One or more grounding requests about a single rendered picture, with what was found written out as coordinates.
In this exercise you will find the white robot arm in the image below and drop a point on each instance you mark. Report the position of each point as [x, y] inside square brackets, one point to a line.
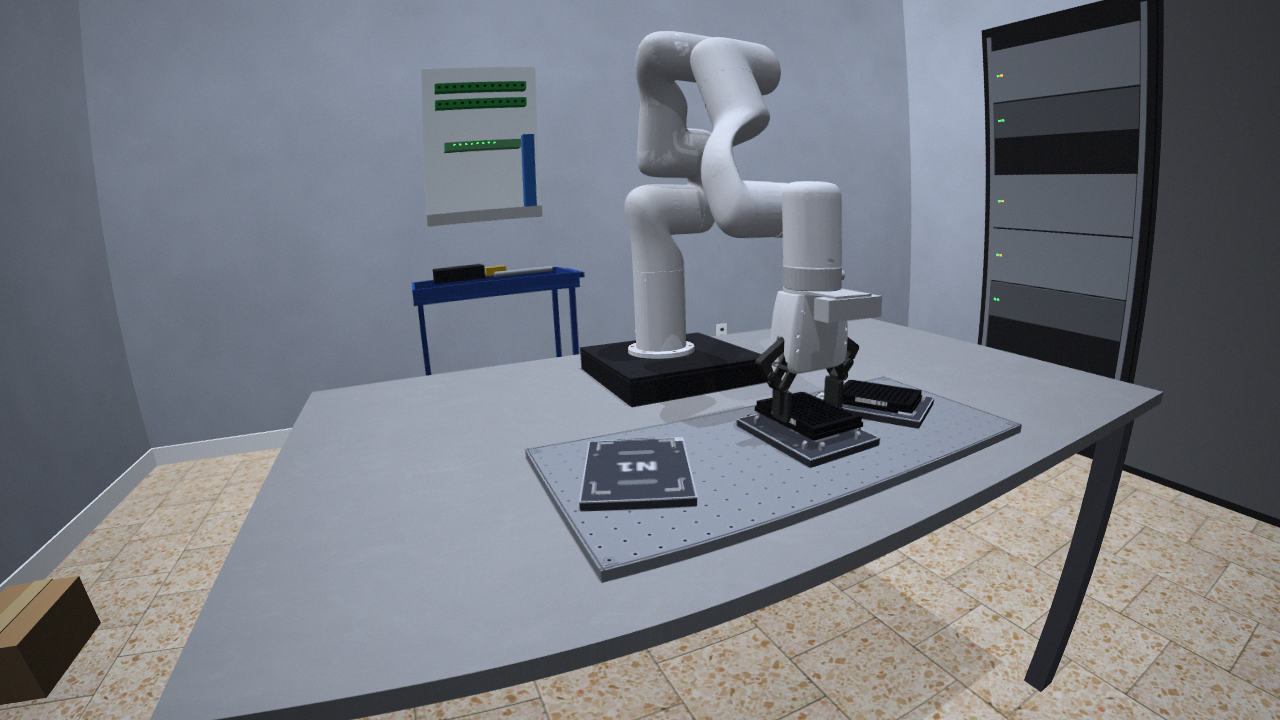
[809, 213]

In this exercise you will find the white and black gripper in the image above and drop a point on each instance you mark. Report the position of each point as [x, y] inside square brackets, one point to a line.
[802, 344]

